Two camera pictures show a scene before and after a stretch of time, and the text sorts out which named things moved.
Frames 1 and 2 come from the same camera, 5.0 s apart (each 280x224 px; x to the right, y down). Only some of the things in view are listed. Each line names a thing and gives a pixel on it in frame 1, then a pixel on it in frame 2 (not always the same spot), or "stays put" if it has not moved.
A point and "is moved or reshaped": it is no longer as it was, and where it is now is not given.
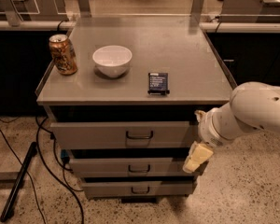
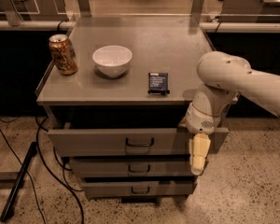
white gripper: x=207 y=129 -> x=200 y=119
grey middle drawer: x=130 y=167 stays put
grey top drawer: x=119 y=134 is moved or reshaped
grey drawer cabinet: x=126 y=119 stays put
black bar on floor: x=17 y=181 stays put
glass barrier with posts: x=229 y=8 stays put
